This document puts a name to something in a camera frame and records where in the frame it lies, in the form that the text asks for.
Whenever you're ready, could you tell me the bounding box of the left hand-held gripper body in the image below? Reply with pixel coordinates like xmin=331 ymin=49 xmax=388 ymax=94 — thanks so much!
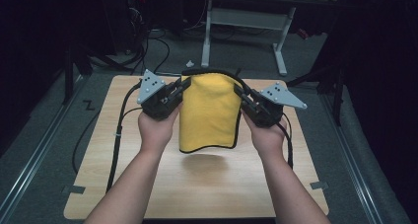
xmin=136 ymin=68 xmax=183 ymax=121

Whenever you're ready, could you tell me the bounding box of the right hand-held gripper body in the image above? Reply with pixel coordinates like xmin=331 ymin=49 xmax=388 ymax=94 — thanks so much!
xmin=242 ymin=81 xmax=309 ymax=128

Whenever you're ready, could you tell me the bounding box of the yellow cloth with dark border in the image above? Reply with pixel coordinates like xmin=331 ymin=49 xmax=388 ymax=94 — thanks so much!
xmin=178 ymin=67 xmax=254 ymax=154

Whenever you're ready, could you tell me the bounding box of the person's right hand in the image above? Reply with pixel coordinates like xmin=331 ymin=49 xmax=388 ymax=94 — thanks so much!
xmin=242 ymin=111 xmax=289 ymax=161

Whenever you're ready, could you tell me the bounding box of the person's left hand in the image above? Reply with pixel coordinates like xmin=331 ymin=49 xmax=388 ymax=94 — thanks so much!
xmin=138 ymin=105 xmax=181 ymax=156

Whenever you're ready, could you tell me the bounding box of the black metal stand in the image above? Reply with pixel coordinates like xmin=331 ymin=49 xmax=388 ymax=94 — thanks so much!
xmin=61 ymin=44 xmax=95 ymax=106
xmin=285 ymin=60 xmax=347 ymax=127

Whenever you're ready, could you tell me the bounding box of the black computer tower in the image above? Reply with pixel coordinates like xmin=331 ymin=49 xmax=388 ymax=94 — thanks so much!
xmin=100 ymin=0 xmax=151 ymax=54

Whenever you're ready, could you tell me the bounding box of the white metal desk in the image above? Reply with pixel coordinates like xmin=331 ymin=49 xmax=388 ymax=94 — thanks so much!
xmin=200 ymin=0 xmax=339 ymax=77

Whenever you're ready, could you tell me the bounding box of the bundle of black cables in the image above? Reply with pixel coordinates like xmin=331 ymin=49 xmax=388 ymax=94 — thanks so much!
xmin=124 ymin=28 xmax=172 ymax=77

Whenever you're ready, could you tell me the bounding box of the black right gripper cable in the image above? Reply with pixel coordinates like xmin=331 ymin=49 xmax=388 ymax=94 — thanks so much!
xmin=277 ymin=112 xmax=295 ymax=171

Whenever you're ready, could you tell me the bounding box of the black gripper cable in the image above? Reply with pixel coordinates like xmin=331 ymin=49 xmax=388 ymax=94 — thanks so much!
xmin=277 ymin=112 xmax=295 ymax=171
xmin=105 ymin=81 xmax=144 ymax=194

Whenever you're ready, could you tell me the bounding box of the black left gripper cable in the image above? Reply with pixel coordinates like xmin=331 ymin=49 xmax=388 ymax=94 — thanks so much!
xmin=105 ymin=81 xmax=144 ymax=194

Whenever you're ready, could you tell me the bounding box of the black floor cable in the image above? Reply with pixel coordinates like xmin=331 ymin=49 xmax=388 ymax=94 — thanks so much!
xmin=72 ymin=111 xmax=101 ymax=175

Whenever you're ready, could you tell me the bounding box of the metal floor rail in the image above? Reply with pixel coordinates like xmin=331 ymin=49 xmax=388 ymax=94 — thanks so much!
xmin=0 ymin=75 xmax=87 ymax=220
xmin=319 ymin=92 xmax=384 ymax=224

